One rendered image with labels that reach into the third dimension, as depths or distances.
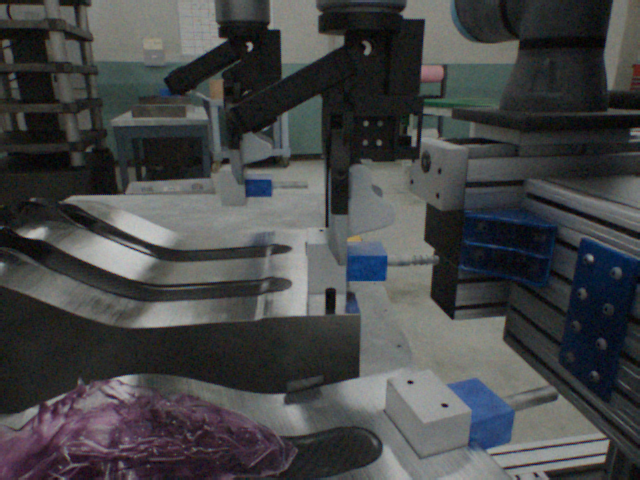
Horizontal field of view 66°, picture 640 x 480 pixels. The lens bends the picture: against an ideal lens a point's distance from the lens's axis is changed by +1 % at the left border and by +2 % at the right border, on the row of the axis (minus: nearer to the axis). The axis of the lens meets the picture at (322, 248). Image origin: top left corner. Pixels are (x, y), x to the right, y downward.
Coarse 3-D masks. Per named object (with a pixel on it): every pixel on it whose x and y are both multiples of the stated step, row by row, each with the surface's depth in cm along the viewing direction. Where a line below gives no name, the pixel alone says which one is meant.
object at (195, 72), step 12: (216, 48) 66; (228, 48) 66; (204, 60) 66; (216, 60) 66; (228, 60) 66; (180, 72) 67; (192, 72) 67; (204, 72) 66; (216, 72) 69; (168, 84) 67; (180, 84) 67; (192, 84) 68
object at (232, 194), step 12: (228, 168) 73; (228, 180) 71; (252, 180) 72; (264, 180) 72; (228, 192) 72; (240, 192) 72; (252, 192) 72; (264, 192) 73; (228, 204) 73; (240, 204) 73
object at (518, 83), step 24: (528, 48) 71; (552, 48) 68; (576, 48) 67; (600, 48) 68; (528, 72) 70; (552, 72) 68; (576, 72) 67; (600, 72) 68; (504, 96) 74; (528, 96) 70; (552, 96) 68; (576, 96) 67; (600, 96) 68
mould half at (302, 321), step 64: (0, 256) 44; (128, 256) 54; (0, 320) 41; (64, 320) 41; (128, 320) 42; (192, 320) 42; (256, 320) 42; (320, 320) 42; (0, 384) 43; (64, 384) 43; (256, 384) 44
